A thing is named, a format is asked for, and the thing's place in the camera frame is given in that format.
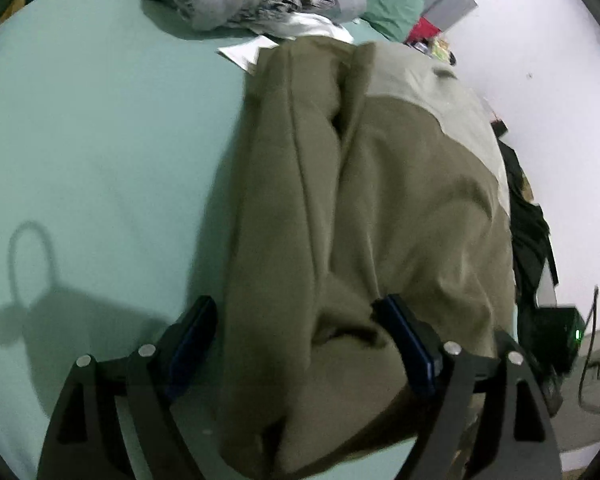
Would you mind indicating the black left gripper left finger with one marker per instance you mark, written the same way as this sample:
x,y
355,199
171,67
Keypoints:
x,y
84,439

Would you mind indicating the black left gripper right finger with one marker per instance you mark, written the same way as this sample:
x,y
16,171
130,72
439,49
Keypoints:
x,y
514,440

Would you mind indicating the olive green jacket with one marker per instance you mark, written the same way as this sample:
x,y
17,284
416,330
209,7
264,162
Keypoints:
x,y
362,171

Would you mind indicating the black clothes pile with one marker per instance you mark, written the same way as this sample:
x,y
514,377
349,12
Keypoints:
x,y
532,255

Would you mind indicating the teal bed sheet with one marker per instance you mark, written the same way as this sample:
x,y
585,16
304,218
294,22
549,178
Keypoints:
x,y
117,133

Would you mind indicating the items on nightstand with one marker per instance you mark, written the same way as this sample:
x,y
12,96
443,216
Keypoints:
x,y
437,48

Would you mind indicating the red pillow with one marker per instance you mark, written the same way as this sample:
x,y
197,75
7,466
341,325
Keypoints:
x,y
423,30

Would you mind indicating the green pillow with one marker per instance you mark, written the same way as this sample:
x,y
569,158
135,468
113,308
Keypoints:
x,y
385,0

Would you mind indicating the white garment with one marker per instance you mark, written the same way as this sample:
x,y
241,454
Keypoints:
x,y
295,25

